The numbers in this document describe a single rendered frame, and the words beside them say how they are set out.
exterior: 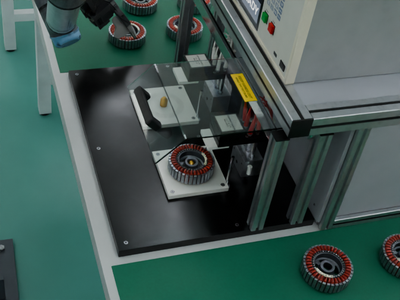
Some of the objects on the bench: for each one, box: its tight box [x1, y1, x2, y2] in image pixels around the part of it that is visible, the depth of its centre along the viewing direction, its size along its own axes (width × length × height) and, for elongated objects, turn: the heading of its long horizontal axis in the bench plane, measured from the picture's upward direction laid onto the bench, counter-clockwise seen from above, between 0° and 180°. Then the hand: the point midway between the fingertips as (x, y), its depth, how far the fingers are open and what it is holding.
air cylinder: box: [231, 143, 263, 177], centre depth 169 cm, size 5×8×6 cm
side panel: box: [315, 124, 400, 230], centre depth 156 cm, size 28×3×32 cm, turn 100°
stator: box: [167, 144, 215, 185], centre depth 165 cm, size 11×11×4 cm
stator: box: [108, 20, 146, 49], centre depth 206 cm, size 11×11×4 cm
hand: (121, 24), depth 202 cm, fingers open, 14 cm apart
